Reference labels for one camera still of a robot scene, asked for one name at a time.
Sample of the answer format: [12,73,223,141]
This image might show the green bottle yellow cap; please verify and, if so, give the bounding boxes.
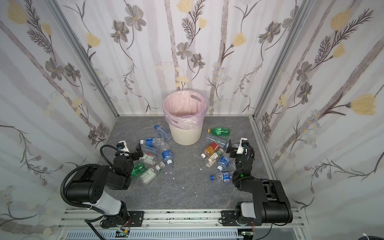
[208,127,231,137]
[131,164,147,177]

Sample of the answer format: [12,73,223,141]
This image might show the square clear bottle green label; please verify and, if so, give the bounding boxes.
[139,162,166,185]

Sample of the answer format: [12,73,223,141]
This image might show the pepsi bottle blue cap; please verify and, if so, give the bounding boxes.
[210,172,233,183]

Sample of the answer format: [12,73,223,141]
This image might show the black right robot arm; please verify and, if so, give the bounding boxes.
[219,138,294,227]

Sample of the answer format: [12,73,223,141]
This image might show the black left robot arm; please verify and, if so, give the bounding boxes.
[60,141,144,229]

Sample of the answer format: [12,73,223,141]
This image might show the blue cap bottle near bin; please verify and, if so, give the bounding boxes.
[154,125,172,142]

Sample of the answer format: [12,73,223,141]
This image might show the cream plastic waste bin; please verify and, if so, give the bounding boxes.
[169,124,203,146]

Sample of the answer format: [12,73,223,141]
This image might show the pink bin liner bag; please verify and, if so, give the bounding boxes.
[163,90,209,130]

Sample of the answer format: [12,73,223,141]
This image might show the clear bottle green white label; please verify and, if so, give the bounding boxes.
[206,148,224,168]

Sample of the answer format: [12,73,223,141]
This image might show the clear bottle blue cap left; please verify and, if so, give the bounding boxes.
[141,145,159,156]

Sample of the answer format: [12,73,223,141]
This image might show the square clear bottle white cap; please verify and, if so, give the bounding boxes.
[140,154,157,166]

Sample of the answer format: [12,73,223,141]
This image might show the clear crushed bottle white cap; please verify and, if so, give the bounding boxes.
[204,134,229,149]

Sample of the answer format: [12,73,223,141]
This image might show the red yellow label tea bottle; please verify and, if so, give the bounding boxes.
[201,142,219,159]

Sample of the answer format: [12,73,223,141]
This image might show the blue label bottle centre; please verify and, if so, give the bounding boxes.
[162,149,173,166]

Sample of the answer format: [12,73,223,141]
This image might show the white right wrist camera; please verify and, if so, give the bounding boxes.
[237,138,249,155]

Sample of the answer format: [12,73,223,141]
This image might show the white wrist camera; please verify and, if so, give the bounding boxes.
[116,141,130,156]
[237,138,249,155]

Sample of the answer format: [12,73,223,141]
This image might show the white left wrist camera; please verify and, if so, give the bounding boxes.
[116,141,130,156]

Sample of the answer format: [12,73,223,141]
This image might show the black corrugated cable hose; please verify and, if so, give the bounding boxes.
[59,163,101,209]

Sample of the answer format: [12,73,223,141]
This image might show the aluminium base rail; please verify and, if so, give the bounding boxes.
[53,209,310,240]

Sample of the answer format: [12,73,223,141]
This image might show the white slotted cable duct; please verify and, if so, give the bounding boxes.
[65,229,244,240]

